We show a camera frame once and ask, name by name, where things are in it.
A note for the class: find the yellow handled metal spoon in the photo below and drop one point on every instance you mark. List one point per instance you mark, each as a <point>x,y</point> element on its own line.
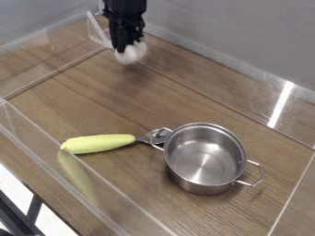
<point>98,143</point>

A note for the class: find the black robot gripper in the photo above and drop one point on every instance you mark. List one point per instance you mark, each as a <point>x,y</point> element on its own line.
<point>124,15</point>

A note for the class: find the white plush mushroom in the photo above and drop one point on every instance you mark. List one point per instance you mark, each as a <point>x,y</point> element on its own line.
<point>132,54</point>

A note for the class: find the clear acrylic enclosure wall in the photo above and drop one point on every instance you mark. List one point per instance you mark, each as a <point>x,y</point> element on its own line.
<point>64,89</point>

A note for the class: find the stainless steel pot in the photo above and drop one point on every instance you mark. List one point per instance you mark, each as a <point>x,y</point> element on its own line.
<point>204,158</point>

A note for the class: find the black metal table leg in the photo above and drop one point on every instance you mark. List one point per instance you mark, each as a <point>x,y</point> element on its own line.
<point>20,224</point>

